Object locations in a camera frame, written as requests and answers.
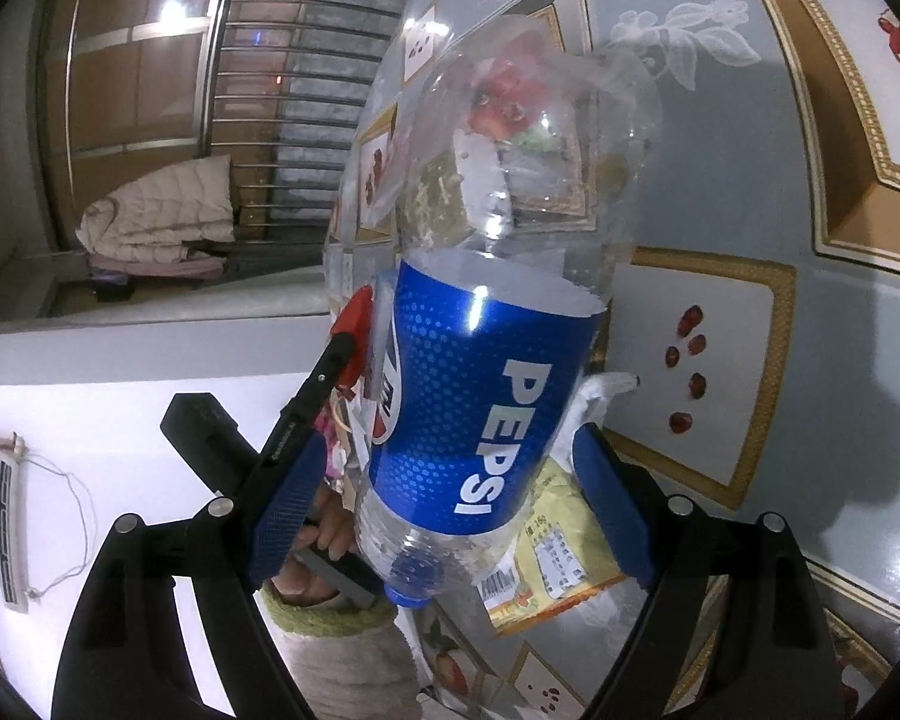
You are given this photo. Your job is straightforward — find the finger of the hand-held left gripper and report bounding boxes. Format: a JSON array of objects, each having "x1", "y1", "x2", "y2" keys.
[{"x1": 232, "y1": 331, "x2": 359, "y2": 502}]

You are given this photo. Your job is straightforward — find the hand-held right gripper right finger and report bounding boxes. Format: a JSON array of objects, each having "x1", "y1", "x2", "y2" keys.
[{"x1": 570, "y1": 420, "x2": 860, "y2": 720}]

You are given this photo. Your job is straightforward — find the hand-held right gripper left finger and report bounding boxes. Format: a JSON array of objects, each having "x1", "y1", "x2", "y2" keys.
[{"x1": 51, "y1": 431, "x2": 327, "y2": 720}]

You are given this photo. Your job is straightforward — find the red plastic bag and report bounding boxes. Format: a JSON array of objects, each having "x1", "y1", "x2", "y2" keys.
[{"x1": 328, "y1": 289, "x2": 380, "y2": 398}]

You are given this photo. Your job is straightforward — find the blue-label plastic bottle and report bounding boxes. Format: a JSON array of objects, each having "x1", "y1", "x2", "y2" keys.
[{"x1": 352, "y1": 11, "x2": 665, "y2": 608}]

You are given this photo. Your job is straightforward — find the person's left hand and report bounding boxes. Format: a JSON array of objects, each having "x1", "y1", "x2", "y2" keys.
[{"x1": 270, "y1": 490, "x2": 362, "y2": 610}]

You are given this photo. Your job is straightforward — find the yellow snack wrapper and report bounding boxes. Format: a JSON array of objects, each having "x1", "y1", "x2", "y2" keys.
[{"x1": 484, "y1": 465, "x2": 631, "y2": 635}]

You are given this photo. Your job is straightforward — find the white crumpled tissue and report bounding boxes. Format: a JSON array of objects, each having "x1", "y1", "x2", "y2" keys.
[{"x1": 570, "y1": 371, "x2": 641, "y2": 428}]

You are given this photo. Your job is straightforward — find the beige padded jacket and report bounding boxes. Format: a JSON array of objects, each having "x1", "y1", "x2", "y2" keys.
[{"x1": 75, "y1": 156, "x2": 235, "y2": 275}]

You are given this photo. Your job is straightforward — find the metal railing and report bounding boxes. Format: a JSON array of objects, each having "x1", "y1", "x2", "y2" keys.
[{"x1": 206, "y1": 0, "x2": 421, "y2": 241}]

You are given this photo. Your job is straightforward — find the fruit-print tablecloth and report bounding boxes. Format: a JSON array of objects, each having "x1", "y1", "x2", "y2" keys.
[{"x1": 322, "y1": 0, "x2": 900, "y2": 720}]

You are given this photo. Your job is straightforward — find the white cord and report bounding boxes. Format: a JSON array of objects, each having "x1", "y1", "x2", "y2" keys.
[{"x1": 15, "y1": 450, "x2": 95, "y2": 601}]

